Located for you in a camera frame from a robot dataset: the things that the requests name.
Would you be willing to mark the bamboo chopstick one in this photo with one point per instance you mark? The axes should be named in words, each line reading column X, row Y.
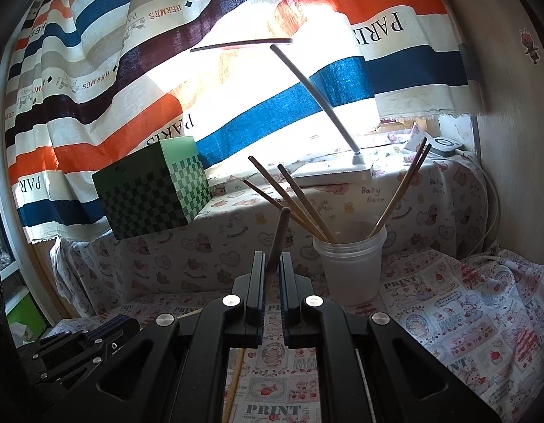
column 276, row 206

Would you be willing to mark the bamboo chopstick four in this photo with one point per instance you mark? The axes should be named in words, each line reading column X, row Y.
column 274, row 257

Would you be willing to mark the bamboo chopstick two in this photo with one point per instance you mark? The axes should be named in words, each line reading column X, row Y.
column 289, row 201

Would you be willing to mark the bamboo chopstick five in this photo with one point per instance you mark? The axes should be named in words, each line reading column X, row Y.
column 232, row 390

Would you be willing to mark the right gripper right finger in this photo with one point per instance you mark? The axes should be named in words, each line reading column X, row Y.
column 369, row 368

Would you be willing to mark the white desk lamp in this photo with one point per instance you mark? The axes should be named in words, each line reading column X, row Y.
column 336, row 168

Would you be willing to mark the white round charger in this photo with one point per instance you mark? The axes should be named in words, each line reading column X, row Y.
column 442, row 146

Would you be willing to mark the striped window curtain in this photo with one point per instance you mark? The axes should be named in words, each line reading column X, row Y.
column 91, row 81

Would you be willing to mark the translucent plastic cup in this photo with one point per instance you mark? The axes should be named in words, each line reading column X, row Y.
column 352, row 265

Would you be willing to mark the bamboo chopstick nine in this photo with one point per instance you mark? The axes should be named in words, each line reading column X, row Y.
column 406, row 184

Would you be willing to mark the white storage shelf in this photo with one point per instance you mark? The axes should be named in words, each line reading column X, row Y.
column 13, row 285

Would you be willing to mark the green storage bin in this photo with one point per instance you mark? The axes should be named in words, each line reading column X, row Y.
column 24, row 318

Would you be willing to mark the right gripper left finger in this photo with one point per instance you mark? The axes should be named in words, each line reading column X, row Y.
column 175, row 369

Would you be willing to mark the bamboo chopstick eight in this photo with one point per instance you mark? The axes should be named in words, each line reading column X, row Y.
column 399, row 189

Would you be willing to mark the bamboo chopstick six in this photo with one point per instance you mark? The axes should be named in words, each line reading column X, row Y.
column 191, row 313

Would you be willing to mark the green checkered box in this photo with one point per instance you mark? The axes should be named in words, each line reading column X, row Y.
column 159, row 187

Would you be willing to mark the bamboo chopstick three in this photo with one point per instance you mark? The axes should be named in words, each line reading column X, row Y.
column 327, row 232

